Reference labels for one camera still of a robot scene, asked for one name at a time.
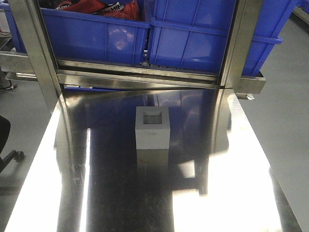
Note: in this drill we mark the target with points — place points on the gray square foam base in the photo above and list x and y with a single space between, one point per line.
152 127

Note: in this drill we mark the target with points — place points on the blue plastic bin centre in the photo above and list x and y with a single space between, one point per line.
192 34

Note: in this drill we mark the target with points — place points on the blue bin with red items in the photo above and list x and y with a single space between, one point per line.
95 37

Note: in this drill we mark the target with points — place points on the black office chair base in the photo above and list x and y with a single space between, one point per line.
18 156

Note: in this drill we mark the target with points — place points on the red and black clothing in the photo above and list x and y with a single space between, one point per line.
129 11

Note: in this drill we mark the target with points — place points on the stainless steel rack frame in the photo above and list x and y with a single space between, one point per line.
40 64

